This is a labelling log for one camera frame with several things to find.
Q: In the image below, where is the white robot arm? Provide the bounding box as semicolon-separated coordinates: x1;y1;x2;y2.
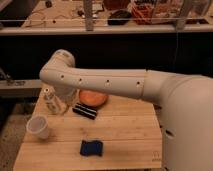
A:
39;49;213;171

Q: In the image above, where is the white ceramic cup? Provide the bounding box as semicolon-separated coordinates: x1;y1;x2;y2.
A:
26;115;50;139

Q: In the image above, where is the orange bowl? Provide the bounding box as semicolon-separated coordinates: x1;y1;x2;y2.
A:
79;90;108;107

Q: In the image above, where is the black striped block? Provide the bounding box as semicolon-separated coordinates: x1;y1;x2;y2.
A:
72;103;97;119

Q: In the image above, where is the clear small bottle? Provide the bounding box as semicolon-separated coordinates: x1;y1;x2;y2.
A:
44;88;61;114

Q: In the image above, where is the blue cloth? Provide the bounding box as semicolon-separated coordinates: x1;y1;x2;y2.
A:
80;140;103;156

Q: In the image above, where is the black object on bench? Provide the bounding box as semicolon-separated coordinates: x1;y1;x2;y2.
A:
107;10;131;26

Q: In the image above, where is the orange crate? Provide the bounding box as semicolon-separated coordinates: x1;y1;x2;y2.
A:
132;5;152;25

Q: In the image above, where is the metal clamp at left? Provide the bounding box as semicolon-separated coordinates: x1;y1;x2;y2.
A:
0;67;25;86

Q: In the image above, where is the metal frame post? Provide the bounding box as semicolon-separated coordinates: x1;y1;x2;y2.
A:
83;0;94;31

